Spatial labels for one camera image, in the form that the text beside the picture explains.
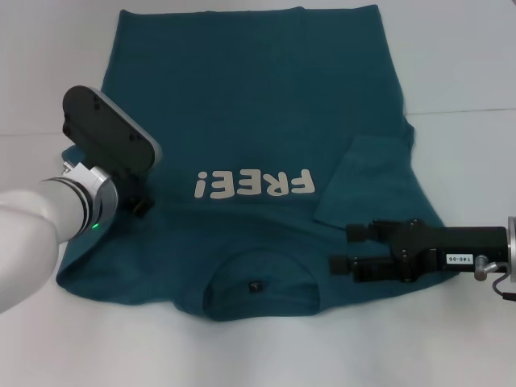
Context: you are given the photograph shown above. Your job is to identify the teal shirt with FREE print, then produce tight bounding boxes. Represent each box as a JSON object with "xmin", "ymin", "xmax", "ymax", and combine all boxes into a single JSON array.
[{"xmin": 55, "ymin": 4, "xmax": 456, "ymax": 323}]

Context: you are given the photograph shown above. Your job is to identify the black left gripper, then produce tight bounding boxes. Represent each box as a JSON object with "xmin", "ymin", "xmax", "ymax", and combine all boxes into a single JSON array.
[{"xmin": 115, "ymin": 173, "xmax": 156, "ymax": 219}]

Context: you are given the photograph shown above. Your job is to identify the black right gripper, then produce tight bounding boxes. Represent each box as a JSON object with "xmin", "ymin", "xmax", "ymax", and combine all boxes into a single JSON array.
[{"xmin": 328, "ymin": 218, "xmax": 509, "ymax": 285}]

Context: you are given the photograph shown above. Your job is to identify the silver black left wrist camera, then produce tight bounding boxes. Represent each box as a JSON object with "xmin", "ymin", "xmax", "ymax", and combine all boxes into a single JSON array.
[{"xmin": 60, "ymin": 85, "xmax": 164, "ymax": 183}]

